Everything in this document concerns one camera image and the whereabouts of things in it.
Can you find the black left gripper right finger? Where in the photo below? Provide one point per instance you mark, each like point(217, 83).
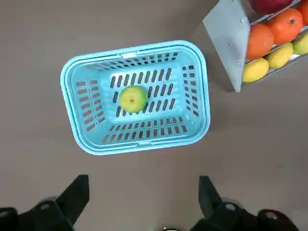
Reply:
point(216, 211)

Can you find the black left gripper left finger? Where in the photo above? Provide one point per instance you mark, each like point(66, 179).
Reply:
point(65, 207)

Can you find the small green apple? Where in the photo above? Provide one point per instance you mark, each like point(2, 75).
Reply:
point(133, 98)

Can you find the light blue plastic basket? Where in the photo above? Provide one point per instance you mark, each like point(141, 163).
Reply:
point(69, 96)

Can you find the clear acrylic fruit shelf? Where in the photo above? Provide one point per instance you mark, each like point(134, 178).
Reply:
point(226, 45)

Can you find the red apple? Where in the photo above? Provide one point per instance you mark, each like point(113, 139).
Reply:
point(269, 4)

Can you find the orange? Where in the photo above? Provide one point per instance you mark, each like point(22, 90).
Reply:
point(285, 25)
point(303, 10)
point(260, 41)

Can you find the greenish yellow lemon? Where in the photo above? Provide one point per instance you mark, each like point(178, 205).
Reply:
point(301, 44)

